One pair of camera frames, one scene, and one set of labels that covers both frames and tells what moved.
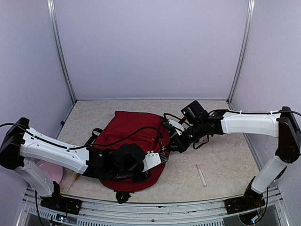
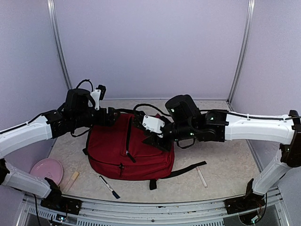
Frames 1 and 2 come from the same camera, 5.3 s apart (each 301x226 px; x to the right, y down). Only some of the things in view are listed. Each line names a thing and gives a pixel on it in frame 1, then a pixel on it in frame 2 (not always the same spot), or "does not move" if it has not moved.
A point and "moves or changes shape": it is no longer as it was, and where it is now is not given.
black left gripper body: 138,179 → 109,119
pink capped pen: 201,175 does not move
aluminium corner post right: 249,21 does not move
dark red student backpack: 148,132 moves or changes shape
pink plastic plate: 53,171 does not move
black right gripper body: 184,144 → 166,146
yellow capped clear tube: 71,182 does not move
